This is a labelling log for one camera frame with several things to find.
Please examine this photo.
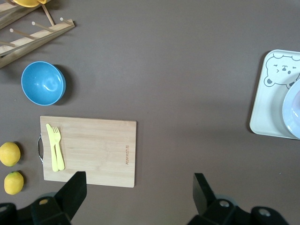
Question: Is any wooden peg dish rack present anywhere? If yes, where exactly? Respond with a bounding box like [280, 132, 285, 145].
[0, 0, 76, 69]

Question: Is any pale lavender plate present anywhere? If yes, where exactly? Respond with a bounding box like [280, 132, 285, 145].
[282, 78, 300, 139]

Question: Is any yellow cup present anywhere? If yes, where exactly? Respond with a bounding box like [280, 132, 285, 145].
[11, 0, 51, 8]

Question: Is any yellow plastic fork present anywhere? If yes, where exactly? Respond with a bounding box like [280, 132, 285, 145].
[51, 126, 66, 171]
[45, 123, 60, 172]

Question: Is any blue bowl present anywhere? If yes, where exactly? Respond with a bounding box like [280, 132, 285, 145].
[21, 61, 68, 106]

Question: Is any cream bear print tray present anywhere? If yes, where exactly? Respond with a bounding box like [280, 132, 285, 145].
[249, 49, 300, 141]

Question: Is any bamboo cutting board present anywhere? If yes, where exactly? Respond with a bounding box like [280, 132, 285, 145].
[37, 115, 137, 188]

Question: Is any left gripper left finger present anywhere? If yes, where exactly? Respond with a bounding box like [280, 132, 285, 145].
[30, 171, 88, 225]

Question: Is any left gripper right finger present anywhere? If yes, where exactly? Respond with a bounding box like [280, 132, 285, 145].
[187, 172, 253, 225]

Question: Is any yellow lemon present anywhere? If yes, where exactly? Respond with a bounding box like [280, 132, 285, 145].
[4, 171, 24, 195]
[0, 142, 21, 167]

